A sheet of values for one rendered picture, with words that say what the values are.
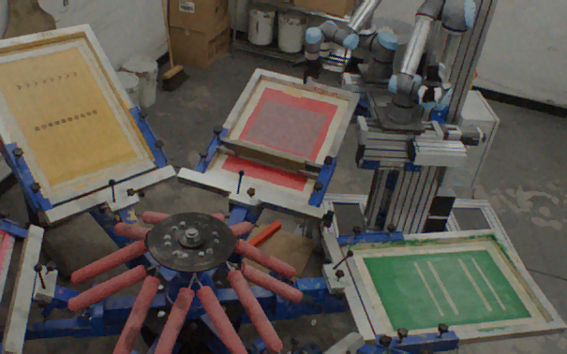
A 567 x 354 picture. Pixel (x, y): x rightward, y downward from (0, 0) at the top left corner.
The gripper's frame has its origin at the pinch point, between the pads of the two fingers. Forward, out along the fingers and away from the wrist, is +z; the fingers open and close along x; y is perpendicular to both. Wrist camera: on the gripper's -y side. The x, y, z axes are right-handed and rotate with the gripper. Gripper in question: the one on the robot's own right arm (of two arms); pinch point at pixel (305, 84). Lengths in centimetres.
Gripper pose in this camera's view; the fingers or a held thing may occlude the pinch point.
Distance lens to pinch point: 312.3
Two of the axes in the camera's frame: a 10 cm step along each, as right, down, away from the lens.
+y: 9.4, 2.7, -1.9
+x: 3.3, -7.4, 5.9
